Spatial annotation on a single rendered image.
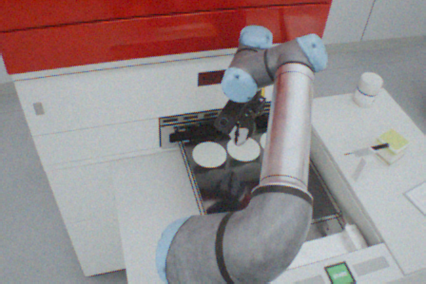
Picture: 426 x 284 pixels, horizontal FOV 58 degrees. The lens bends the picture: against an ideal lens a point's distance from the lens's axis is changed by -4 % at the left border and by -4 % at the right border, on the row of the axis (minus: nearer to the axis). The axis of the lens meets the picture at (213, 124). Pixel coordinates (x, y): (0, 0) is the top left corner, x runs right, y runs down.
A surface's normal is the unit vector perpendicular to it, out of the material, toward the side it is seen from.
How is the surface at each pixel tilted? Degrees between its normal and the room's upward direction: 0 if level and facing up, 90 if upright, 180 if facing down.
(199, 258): 56
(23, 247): 0
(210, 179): 0
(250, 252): 40
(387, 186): 0
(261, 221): 23
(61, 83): 90
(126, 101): 90
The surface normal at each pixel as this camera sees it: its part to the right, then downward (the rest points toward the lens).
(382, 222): 0.07, -0.72
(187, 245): -0.60, -0.36
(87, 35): 0.28, 0.68
